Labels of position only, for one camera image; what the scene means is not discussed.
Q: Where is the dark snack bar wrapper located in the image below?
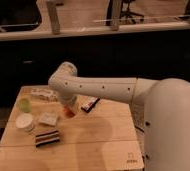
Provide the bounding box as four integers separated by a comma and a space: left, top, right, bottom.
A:
81, 97, 99, 113

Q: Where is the red orange apple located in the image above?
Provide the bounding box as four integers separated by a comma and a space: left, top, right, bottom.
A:
63, 106, 75, 118

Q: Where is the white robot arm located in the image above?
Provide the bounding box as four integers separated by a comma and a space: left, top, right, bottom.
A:
48, 62, 190, 171

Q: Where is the black office chair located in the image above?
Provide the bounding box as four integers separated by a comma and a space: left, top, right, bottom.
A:
120, 0, 144, 24

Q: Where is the white paper cup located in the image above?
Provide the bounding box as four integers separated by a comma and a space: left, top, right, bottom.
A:
15, 113, 35, 132

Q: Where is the white square sponge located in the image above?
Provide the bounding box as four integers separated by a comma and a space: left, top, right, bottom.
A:
38, 113, 58, 126

